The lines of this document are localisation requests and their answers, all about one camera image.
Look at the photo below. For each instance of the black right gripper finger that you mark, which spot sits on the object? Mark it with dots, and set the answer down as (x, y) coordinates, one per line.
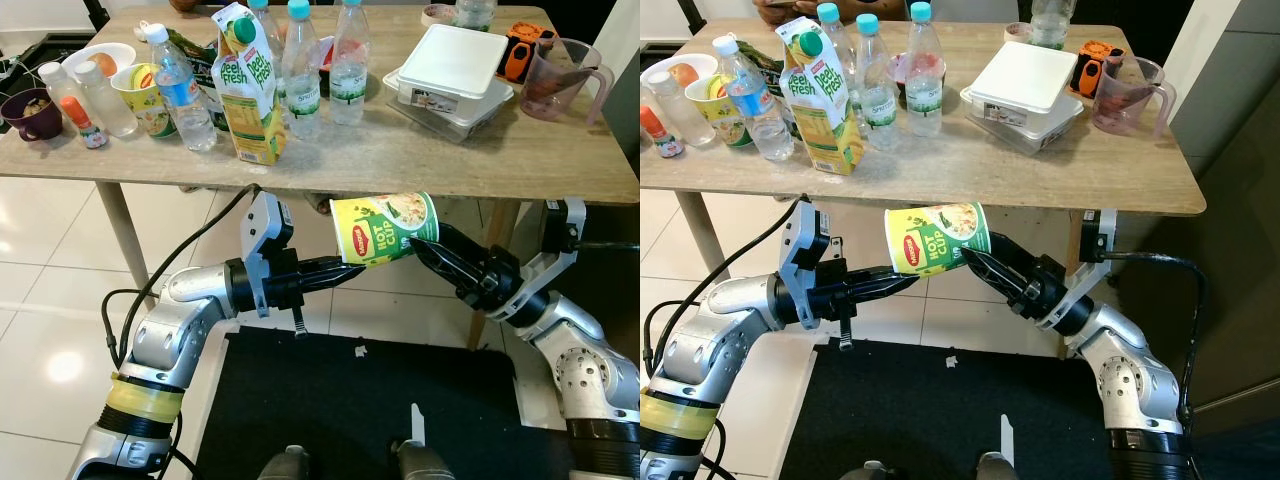
(1014, 254)
(462, 246)
(993, 272)
(442, 262)

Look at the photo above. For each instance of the person's hand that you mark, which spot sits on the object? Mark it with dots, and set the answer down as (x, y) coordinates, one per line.
(775, 8)
(200, 4)

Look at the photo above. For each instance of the wooden table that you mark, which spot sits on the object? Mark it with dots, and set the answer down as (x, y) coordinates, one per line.
(400, 165)
(1000, 180)

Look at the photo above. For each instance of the black floor mat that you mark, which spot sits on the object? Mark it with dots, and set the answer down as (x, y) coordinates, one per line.
(920, 410)
(340, 400)

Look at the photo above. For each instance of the clear labelled food container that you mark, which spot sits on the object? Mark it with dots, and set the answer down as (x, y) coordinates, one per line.
(440, 112)
(1010, 125)

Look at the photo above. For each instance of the yellow green juice carton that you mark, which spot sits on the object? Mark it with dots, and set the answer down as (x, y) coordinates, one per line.
(820, 115)
(250, 100)

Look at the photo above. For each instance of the white square box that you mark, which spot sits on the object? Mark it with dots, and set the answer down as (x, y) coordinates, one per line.
(1025, 75)
(452, 58)

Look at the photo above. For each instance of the grey robot left leg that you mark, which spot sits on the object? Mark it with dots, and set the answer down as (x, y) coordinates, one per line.
(293, 465)
(870, 472)

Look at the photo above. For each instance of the grey robot leg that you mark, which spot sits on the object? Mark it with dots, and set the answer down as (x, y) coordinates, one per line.
(293, 465)
(1002, 470)
(870, 472)
(420, 462)

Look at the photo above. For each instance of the pink clear measuring jug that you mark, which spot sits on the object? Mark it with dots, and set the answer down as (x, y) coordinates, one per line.
(555, 90)
(1125, 100)

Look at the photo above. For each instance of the teal cap water bottle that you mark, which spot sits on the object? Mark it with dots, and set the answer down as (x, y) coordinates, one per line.
(877, 95)
(302, 85)
(838, 45)
(348, 75)
(266, 25)
(924, 85)

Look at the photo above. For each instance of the grey robot right leg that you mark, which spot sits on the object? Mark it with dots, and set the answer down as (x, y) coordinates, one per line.
(420, 462)
(1002, 470)

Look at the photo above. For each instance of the orange black device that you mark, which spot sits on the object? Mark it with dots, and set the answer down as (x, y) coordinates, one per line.
(520, 55)
(1095, 70)

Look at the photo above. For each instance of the white cap blue label bottle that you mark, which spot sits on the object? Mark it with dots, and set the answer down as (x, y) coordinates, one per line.
(755, 105)
(182, 95)

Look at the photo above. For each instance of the pink plastic bowl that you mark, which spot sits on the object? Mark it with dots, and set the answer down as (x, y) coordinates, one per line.
(900, 72)
(326, 55)

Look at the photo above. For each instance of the small pink white cup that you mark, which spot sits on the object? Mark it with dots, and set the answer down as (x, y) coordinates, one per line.
(1019, 33)
(437, 15)

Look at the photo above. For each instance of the small red sauce bottle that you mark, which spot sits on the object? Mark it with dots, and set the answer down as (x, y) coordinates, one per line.
(85, 125)
(662, 135)

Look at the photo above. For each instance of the clear green label bottle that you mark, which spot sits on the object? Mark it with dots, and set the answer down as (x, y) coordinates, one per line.
(1052, 25)
(476, 12)

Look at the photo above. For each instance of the green snack packet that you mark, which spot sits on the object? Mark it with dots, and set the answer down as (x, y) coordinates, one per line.
(772, 62)
(200, 60)

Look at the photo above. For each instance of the clear glass bottle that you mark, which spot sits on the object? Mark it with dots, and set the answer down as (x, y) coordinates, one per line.
(105, 100)
(680, 110)

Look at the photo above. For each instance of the white plastic bowl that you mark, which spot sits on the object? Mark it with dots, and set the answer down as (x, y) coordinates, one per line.
(80, 62)
(655, 75)

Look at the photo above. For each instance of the orange fruit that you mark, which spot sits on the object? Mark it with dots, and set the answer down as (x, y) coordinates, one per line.
(103, 63)
(684, 73)

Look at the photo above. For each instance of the small white cap glass bottle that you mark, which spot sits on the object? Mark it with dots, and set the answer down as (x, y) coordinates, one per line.
(55, 85)

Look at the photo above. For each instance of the dark purple cup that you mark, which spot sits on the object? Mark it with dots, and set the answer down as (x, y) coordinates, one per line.
(30, 118)

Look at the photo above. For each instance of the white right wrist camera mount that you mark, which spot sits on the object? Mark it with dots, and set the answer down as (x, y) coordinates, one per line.
(545, 268)
(1085, 275)

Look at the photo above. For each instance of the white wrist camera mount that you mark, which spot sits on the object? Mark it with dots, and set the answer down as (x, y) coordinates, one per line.
(545, 268)
(1085, 275)
(803, 235)
(262, 225)

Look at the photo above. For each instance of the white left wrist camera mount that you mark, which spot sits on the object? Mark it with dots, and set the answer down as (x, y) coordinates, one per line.
(262, 225)
(803, 235)

